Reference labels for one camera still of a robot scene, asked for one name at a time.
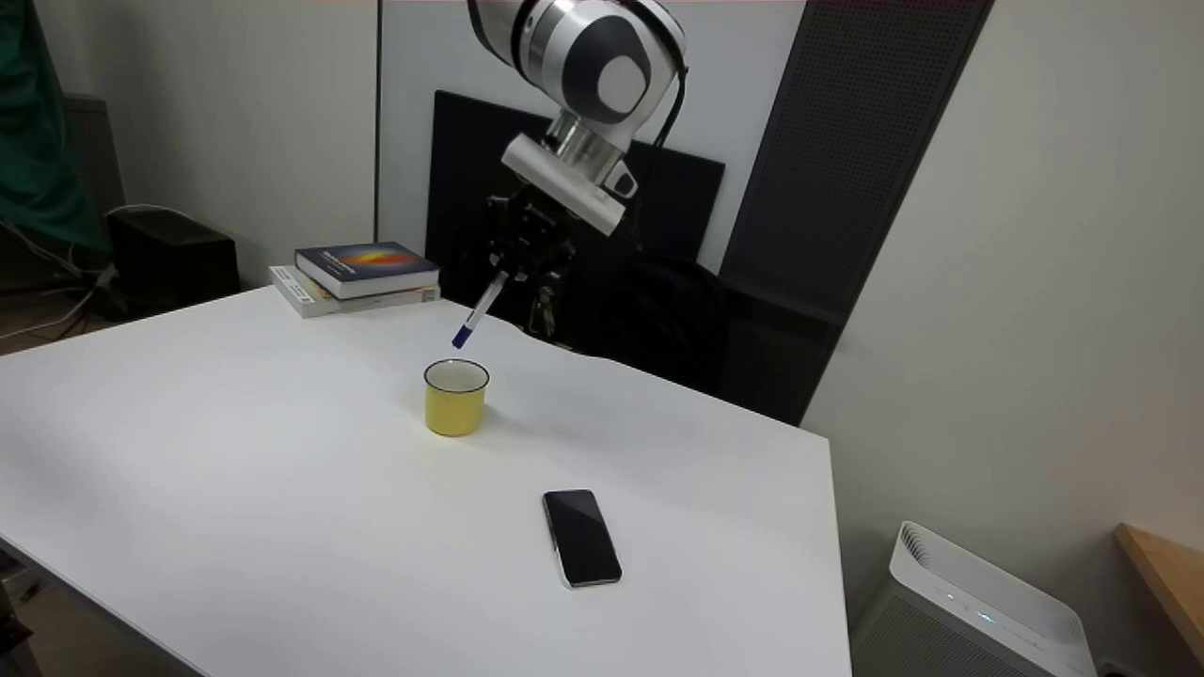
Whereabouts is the thin metal stand pole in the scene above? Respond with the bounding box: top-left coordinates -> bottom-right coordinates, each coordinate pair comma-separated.
370,0 -> 386,240

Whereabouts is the dark blue top book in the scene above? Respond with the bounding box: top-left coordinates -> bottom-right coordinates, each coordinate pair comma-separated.
292,240 -> 441,301

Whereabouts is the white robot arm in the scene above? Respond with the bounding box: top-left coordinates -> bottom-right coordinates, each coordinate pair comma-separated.
465,0 -> 689,295

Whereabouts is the white bottom book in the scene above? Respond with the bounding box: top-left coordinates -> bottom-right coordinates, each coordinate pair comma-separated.
270,264 -> 441,319

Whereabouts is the wooden side table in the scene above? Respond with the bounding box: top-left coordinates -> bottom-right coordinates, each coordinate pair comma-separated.
1116,523 -> 1204,666

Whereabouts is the black monitor screen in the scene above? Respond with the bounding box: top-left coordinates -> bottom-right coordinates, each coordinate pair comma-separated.
426,90 -> 727,304

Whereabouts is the black speaker box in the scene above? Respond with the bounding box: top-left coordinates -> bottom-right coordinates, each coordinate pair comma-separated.
107,212 -> 239,315

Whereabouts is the green curtain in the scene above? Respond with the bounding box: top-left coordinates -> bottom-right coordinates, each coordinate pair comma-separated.
0,0 -> 111,258

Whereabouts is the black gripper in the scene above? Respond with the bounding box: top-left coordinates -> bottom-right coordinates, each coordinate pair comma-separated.
484,184 -> 574,301

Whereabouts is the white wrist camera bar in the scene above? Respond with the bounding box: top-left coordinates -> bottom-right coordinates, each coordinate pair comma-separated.
501,132 -> 637,237

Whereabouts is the dark tall wall panel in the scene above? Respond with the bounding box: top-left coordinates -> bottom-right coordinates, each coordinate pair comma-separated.
718,0 -> 993,424

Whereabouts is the blue white marker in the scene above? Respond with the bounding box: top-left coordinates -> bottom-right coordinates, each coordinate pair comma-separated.
451,273 -> 509,350

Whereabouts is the black smartphone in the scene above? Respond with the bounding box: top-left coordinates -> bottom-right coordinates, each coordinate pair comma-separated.
541,489 -> 619,587

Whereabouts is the white air purifier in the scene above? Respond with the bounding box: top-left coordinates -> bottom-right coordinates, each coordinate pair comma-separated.
850,520 -> 1098,677

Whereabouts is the yellow enamel mug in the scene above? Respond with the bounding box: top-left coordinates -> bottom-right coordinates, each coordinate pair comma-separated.
421,358 -> 489,438

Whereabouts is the black office chair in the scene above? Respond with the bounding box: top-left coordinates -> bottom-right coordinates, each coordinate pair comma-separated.
590,259 -> 831,422

